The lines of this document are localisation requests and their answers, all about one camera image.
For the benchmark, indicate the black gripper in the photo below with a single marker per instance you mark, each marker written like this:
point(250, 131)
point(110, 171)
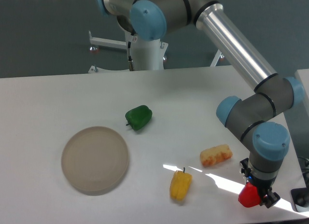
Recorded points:
point(263, 181)

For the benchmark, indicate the red pepper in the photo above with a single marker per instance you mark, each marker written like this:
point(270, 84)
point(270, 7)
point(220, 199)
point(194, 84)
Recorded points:
point(249, 196)

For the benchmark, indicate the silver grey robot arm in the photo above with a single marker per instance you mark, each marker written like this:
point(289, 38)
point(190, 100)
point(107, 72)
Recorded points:
point(146, 22)

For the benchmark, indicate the yellow pepper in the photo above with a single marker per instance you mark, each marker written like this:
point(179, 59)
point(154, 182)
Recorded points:
point(180, 185)

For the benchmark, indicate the green pepper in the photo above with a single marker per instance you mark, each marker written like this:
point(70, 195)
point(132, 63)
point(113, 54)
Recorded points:
point(138, 117)

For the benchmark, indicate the beige round plate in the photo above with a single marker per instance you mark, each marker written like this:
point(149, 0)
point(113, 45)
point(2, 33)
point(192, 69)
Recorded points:
point(95, 160)

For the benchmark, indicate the black device at edge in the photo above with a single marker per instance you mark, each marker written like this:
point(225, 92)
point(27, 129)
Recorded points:
point(300, 198)

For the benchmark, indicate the orange bread piece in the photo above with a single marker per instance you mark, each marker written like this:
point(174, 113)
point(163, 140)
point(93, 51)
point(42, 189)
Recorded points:
point(215, 155)

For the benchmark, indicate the white table at right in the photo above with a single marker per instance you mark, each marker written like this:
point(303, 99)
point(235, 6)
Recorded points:
point(303, 77)

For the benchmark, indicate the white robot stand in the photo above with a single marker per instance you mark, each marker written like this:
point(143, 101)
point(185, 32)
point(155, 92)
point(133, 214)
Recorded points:
point(141, 54)

